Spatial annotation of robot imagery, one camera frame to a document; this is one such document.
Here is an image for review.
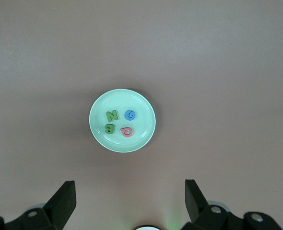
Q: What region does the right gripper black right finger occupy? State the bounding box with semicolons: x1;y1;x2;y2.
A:
181;179;283;230

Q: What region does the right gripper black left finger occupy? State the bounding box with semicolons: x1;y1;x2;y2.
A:
0;181;77;230

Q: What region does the green capital letter B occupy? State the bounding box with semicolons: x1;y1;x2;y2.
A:
103;122;115;135

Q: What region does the red capital letter Q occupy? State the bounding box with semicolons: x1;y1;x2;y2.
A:
120;126;134;138

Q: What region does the green capital letter N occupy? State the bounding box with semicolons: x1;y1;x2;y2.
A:
105;109;119;122

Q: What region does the blue capital letter G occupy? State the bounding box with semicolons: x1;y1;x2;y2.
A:
124;109;137;121

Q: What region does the light green plate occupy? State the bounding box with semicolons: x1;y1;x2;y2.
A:
88;88;157;154

